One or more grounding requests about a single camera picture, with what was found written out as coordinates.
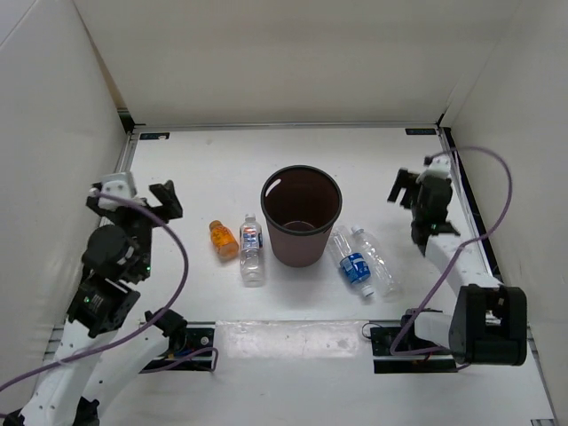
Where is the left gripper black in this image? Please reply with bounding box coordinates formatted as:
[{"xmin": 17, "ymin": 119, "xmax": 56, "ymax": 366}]
[{"xmin": 89, "ymin": 179, "xmax": 183, "ymax": 279}]

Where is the clear unlabeled plastic bottle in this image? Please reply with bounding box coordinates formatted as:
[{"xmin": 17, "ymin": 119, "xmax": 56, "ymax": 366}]
[{"xmin": 351, "ymin": 225, "xmax": 400, "ymax": 300}]

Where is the orange juice bottle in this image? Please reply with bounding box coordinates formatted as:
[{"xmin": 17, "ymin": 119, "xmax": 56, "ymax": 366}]
[{"xmin": 209, "ymin": 220, "xmax": 239, "ymax": 262}]

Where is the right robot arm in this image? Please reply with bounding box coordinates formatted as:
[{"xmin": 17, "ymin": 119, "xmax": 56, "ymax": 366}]
[{"xmin": 387, "ymin": 169, "xmax": 527, "ymax": 366}]

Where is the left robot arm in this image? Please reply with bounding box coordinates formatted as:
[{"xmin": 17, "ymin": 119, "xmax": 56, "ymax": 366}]
[{"xmin": 1, "ymin": 174, "xmax": 187, "ymax": 425}]

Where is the brown plastic bin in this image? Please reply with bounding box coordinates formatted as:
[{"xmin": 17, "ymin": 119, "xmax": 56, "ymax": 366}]
[{"xmin": 260, "ymin": 165, "xmax": 343, "ymax": 268}]

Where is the right blue corner sticker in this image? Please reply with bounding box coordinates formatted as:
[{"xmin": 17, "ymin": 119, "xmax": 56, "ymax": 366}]
[{"xmin": 405, "ymin": 128, "xmax": 438, "ymax": 136}]

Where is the blue corner sticker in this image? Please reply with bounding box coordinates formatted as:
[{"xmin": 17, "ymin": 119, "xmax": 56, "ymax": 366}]
[
  {"xmin": 138, "ymin": 132, "xmax": 170, "ymax": 140},
  {"xmin": 405, "ymin": 128, "xmax": 438, "ymax": 136}
]

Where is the left blue corner sticker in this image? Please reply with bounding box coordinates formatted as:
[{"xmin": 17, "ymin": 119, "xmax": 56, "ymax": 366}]
[{"xmin": 138, "ymin": 132, "xmax": 170, "ymax": 140}]

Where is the clear bottle orange blue label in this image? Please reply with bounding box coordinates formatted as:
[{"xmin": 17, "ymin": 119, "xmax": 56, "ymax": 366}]
[{"xmin": 240, "ymin": 214, "xmax": 264, "ymax": 287}]

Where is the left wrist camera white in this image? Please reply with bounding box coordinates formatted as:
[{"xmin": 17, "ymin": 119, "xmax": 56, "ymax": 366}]
[{"xmin": 95, "ymin": 171, "xmax": 143, "ymax": 211}]

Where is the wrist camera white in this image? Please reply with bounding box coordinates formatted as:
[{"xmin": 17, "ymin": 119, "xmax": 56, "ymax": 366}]
[
  {"xmin": 421, "ymin": 154, "xmax": 452, "ymax": 179},
  {"xmin": 95, "ymin": 171, "xmax": 143, "ymax": 211}
]

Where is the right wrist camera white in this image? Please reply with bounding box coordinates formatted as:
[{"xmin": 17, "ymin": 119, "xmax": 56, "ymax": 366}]
[{"xmin": 421, "ymin": 154, "xmax": 452, "ymax": 179}]

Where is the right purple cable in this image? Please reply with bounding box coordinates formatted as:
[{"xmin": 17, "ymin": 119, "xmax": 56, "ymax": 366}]
[{"xmin": 390, "ymin": 146, "xmax": 513, "ymax": 370}]

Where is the purple cable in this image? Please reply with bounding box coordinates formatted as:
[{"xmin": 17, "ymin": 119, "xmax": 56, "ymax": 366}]
[
  {"xmin": 0, "ymin": 190, "xmax": 221, "ymax": 394},
  {"xmin": 390, "ymin": 146, "xmax": 513, "ymax": 370}
]

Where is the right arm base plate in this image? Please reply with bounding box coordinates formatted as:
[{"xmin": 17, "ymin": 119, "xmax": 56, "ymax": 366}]
[{"xmin": 361, "ymin": 321, "xmax": 458, "ymax": 375}]

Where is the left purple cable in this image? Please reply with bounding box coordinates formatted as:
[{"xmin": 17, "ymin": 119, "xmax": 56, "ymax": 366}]
[{"xmin": 0, "ymin": 190, "xmax": 221, "ymax": 394}]

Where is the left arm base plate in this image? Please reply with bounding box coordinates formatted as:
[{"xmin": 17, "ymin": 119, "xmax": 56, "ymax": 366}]
[{"xmin": 141, "ymin": 321, "xmax": 217, "ymax": 374}]

